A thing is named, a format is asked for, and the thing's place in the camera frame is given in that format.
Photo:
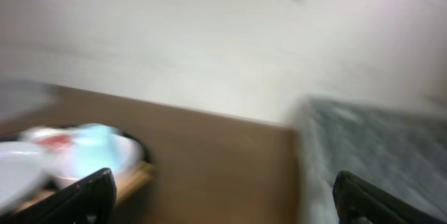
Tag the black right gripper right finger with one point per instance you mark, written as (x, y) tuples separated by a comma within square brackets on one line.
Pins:
[(356, 198)]

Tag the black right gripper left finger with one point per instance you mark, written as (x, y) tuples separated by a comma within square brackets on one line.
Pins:
[(89, 200)]

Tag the white bowl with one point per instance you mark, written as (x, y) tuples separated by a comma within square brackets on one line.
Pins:
[(130, 153)]

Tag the light blue cup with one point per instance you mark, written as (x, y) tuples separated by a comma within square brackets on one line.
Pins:
[(95, 148)]

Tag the white plate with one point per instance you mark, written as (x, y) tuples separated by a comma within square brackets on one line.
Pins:
[(23, 173)]

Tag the grey dishwasher rack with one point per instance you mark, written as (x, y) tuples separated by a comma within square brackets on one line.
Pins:
[(402, 153)]

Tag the wooden chopstick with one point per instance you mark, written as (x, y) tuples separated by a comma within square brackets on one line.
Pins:
[(129, 184)]

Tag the red snack wrapper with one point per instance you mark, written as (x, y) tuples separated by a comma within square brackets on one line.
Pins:
[(55, 142)]

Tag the round black tray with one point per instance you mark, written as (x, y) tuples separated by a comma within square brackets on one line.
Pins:
[(53, 154)]

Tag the crumpled white tissue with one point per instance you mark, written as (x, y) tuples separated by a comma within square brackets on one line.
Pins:
[(36, 133)]

